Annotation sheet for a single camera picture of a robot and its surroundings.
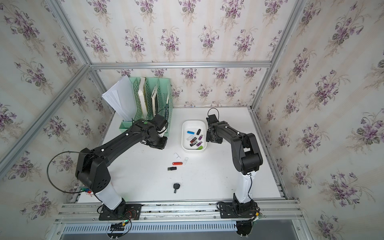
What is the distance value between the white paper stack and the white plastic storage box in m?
0.39

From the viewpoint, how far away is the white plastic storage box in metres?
0.96

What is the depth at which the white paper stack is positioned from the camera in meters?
0.92
